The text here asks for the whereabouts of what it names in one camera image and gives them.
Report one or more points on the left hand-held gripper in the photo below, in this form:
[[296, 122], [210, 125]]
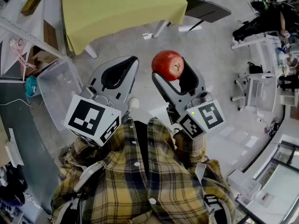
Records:
[[84, 115]]

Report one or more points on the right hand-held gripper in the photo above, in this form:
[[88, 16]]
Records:
[[210, 115]]

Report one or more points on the red apple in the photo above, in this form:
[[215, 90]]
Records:
[[165, 64]]

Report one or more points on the person's right forearm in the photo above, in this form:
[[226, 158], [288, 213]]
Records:
[[189, 148]]

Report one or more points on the person's left forearm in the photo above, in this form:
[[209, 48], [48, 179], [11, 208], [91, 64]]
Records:
[[86, 153]]

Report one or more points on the person's white shoe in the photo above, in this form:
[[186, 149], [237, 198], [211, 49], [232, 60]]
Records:
[[133, 102]]

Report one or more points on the clear plastic storage bin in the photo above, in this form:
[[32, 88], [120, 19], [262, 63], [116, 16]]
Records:
[[54, 87]]

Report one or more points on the table with green tablecloth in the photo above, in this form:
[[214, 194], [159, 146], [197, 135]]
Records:
[[112, 10]]

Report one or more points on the black bag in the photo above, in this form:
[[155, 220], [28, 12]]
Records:
[[255, 68]]

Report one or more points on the cardboard box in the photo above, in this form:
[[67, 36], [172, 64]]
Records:
[[40, 57]]

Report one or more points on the white wheeled cart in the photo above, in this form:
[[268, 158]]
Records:
[[259, 94]]

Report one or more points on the blue chair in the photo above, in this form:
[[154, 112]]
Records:
[[205, 8]]

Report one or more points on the teal bag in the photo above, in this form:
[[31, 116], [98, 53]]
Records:
[[30, 87]]

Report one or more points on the pink desk lamp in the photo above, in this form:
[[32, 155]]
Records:
[[22, 59]]

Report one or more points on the grey curved desk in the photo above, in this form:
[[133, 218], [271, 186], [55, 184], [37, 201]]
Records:
[[25, 134]]

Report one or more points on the person's yellow plaid shirt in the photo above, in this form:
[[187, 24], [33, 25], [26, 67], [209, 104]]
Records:
[[130, 183]]

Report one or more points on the wooden box with flowers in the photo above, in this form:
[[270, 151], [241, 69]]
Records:
[[31, 3]]

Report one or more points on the black harness buckle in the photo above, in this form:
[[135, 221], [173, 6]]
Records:
[[213, 204]]

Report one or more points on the white perforated shelf rail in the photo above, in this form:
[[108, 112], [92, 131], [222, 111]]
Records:
[[30, 35]]

